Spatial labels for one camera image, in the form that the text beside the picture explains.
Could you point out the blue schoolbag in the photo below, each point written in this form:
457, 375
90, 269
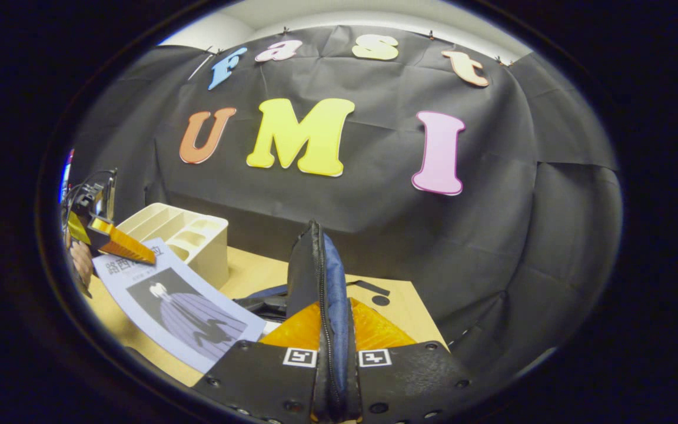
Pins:
321, 282

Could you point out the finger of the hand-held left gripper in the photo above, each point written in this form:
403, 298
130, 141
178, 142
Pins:
124, 244

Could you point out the white plastic bookshelf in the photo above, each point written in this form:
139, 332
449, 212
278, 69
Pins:
198, 235

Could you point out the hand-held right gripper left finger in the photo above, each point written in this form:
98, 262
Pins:
262, 377

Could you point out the lavender book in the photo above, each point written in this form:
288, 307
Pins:
186, 312

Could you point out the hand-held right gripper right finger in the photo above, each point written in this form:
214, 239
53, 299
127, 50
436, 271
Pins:
409, 377

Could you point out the colourful background clutter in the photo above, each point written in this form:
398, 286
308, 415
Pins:
67, 171

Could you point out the black backdrop cloth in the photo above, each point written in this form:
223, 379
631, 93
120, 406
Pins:
462, 247

